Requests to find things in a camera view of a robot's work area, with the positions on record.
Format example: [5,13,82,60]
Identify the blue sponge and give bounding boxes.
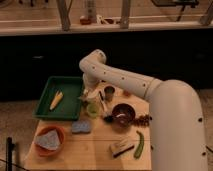
[71,120,91,133]

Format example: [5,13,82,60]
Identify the dark purple bowl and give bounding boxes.
[112,103,136,127]

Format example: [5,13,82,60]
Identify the green plastic cup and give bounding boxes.
[86,103,99,118]

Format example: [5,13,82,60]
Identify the black chair frame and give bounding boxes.
[6,137,19,171]

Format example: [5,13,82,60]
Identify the purple grapes bunch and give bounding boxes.
[133,115,150,127]

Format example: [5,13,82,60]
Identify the grey cloth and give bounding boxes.
[35,130,60,150]

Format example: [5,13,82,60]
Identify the brown paper cup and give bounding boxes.
[104,86,115,102]

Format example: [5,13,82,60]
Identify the green pea pod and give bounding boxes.
[134,131,144,159]

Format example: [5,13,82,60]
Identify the white fork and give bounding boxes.
[99,91,108,118]

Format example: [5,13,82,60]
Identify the yellow corn cob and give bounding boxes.
[49,91,63,110]

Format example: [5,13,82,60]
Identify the orange bowl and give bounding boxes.
[34,125,65,157]

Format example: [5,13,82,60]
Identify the red object on shelf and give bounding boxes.
[79,16,92,25]

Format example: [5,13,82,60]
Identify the green plastic tray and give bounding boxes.
[34,76,84,121]

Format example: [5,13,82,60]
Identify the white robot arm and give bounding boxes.
[79,49,208,171]

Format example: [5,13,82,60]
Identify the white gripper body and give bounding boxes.
[79,89,98,103]

